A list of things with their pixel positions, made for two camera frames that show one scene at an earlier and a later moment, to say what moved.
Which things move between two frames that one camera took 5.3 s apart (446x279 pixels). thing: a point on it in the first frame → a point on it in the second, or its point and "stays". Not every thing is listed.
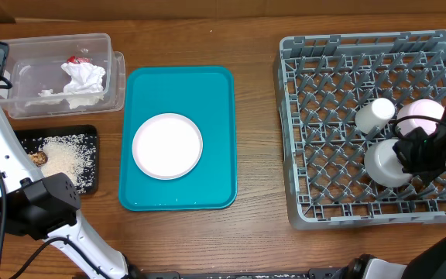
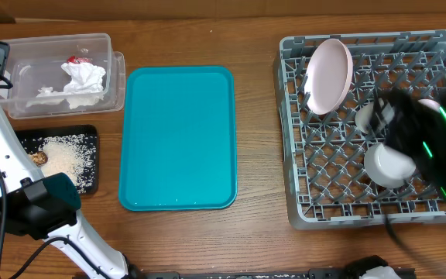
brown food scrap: [39, 158] stays
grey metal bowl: [383, 166] stays
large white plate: [167, 146] → [328, 77]
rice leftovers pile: [71, 154] stays
